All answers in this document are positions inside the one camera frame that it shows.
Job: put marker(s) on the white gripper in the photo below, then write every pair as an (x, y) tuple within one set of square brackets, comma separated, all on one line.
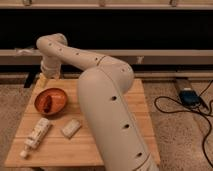
[(50, 69)]

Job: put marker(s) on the white sponge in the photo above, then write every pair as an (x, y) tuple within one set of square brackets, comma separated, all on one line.
[(71, 128)]

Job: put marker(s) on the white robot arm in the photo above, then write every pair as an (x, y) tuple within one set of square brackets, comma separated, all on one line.
[(101, 88)]

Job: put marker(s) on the orange bowl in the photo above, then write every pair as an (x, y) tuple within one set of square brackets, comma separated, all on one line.
[(59, 100)]

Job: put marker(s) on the brown item in bowl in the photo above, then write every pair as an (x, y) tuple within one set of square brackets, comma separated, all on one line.
[(48, 104)]

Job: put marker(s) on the white tube bottle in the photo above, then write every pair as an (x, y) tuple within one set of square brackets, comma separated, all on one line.
[(36, 136)]

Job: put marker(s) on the wooden table board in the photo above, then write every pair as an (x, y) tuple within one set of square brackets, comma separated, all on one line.
[(57, 151)]

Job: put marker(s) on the blue device on floor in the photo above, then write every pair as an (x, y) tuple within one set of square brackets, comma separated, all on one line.
[(189, 97)]

